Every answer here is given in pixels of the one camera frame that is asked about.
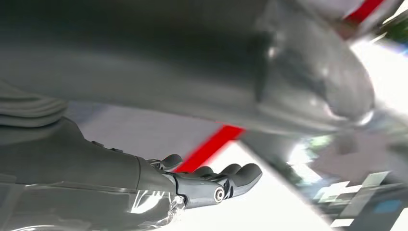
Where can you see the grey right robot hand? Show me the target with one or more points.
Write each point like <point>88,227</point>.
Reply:
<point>95,172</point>

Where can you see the chrome stanchion post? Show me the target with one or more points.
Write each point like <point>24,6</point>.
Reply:
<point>159,63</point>

